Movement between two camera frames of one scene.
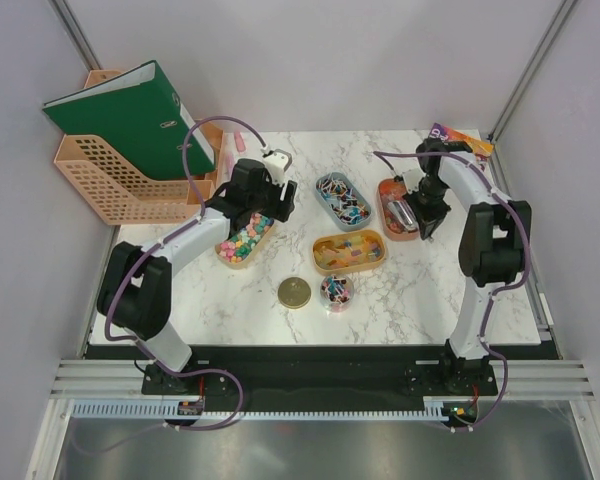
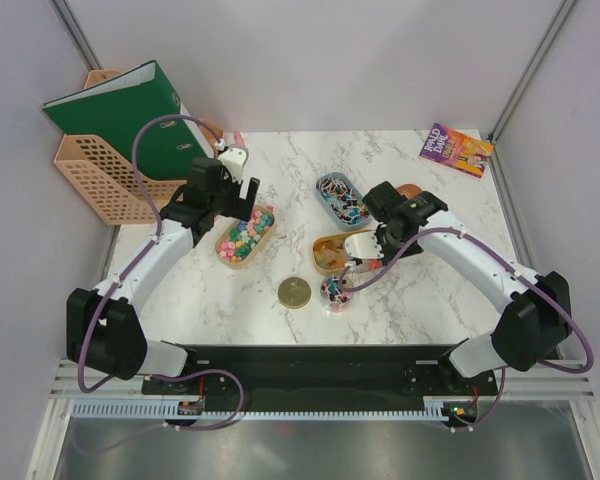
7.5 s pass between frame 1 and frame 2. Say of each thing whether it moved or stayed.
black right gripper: moved
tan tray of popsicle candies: stayed
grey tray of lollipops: stayed
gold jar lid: stayed
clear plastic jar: stayed
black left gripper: moved
